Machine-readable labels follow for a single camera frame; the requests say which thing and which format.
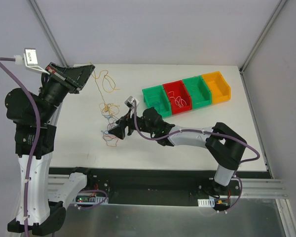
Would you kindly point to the aluminium frame post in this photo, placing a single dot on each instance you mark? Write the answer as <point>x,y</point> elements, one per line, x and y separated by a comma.
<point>264,33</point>
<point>33,4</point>

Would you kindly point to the green bin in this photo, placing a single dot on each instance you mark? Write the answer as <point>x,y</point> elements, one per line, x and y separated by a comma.
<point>156,97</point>
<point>198,91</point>

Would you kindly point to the right white cable duct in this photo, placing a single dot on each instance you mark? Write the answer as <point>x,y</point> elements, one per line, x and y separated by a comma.
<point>210,202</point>

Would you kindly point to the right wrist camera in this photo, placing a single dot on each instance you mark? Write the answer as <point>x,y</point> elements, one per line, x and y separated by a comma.
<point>132,102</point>

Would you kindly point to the near green bin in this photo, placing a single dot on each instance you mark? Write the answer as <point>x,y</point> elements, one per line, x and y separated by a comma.
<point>156,97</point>

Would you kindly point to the left aluminium frame post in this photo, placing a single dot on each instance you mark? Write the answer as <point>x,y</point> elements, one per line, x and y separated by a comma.
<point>33,4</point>

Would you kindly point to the left white cable duct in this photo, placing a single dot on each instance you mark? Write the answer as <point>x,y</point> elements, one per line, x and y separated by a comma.
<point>90,199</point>

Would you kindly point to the far green bin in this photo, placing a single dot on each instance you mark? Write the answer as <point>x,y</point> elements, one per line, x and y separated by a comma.
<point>198,91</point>

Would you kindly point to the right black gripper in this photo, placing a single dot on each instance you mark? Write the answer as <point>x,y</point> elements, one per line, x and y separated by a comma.
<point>128,124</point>

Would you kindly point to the yellow bin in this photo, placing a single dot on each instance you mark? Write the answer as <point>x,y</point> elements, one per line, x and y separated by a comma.
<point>219,88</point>

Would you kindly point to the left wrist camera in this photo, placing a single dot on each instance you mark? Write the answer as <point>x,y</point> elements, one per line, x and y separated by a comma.
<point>30,61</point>

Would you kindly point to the red bin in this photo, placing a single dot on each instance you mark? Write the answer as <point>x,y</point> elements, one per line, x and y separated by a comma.
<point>178,96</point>

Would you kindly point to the white cable duct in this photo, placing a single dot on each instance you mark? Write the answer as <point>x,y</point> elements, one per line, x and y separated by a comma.
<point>210,202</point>
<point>90,199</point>

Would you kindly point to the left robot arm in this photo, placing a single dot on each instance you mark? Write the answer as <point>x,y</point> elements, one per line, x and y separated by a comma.
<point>35,118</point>

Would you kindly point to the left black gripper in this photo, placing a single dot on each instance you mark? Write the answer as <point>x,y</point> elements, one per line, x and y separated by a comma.
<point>64,79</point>

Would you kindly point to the right aluminium frame post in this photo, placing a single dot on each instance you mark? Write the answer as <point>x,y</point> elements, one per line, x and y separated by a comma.
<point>264,33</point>

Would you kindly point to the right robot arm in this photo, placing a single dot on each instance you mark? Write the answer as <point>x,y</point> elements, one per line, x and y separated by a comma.
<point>223,143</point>

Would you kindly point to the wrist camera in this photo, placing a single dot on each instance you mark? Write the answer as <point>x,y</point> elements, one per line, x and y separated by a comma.
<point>132,102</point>
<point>30,61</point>

